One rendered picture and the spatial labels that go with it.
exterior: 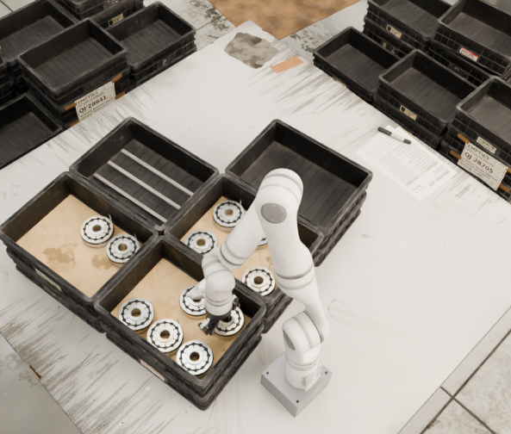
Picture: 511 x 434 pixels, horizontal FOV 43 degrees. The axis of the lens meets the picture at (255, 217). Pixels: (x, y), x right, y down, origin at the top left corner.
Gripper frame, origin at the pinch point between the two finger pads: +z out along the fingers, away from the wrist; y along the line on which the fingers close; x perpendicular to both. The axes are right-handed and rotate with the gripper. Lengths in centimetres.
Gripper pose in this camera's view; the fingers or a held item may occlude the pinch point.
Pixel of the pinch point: (218, 324)
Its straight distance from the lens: 187.0
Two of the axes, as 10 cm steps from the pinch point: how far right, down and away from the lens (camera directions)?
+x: -7.3, -5.9, 3.5
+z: -0.4, 5.5, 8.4
